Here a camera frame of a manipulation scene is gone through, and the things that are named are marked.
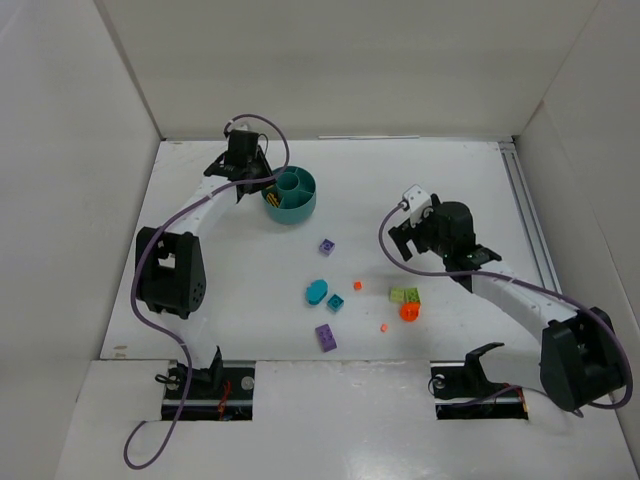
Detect green orange lego brick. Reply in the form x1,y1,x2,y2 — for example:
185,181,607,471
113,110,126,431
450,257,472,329
403,287,421,304

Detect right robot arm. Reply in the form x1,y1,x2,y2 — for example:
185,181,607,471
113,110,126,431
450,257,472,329
378,191,634,412

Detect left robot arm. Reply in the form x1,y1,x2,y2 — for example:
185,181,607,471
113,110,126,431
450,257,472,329
130,129,276,400

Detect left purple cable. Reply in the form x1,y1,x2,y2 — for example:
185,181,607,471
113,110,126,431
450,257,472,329
122,113,290,471

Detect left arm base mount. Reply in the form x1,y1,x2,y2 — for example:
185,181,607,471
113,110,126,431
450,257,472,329
154,351,256,422

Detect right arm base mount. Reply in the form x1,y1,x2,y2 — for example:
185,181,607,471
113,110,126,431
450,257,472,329
428,342,529,421

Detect orange round lego piece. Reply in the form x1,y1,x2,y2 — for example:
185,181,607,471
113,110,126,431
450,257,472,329
399,302,421,322

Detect teal round divided container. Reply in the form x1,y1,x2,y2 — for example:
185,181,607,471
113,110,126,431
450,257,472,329
261,166,317,225

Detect teal square lego brick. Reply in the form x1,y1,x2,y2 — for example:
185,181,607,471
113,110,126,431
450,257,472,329
327,294,344,313

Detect small purple lego brick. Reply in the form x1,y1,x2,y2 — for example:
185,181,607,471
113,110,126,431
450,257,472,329
319,239,335,256

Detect yellow lego brick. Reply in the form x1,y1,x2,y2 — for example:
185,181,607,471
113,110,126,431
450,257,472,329
266,191,280,208

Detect teal rounded lego brick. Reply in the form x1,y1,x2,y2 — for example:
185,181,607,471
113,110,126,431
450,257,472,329
305,279,329,306

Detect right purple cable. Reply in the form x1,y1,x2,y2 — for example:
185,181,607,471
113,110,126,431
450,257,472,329
378,202,634,412

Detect purple cable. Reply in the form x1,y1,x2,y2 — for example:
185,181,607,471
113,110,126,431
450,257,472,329
378,202,634,412
122,113,290,471

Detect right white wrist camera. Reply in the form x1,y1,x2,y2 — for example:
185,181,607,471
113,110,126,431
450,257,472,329
402,184,432,227

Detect large purple lego brick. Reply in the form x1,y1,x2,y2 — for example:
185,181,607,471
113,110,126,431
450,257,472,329
315,324,337,353

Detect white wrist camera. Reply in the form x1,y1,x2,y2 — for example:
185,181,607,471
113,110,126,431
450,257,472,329
223,119,251,135
402,184,432,227

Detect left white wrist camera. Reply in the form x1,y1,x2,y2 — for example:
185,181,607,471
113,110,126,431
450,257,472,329
223,119,251,135

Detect aluminium rail right edge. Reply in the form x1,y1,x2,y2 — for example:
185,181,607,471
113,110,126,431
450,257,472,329
498,138,562,293

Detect light green lego brick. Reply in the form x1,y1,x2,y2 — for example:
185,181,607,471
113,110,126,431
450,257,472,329
389,287,405,304

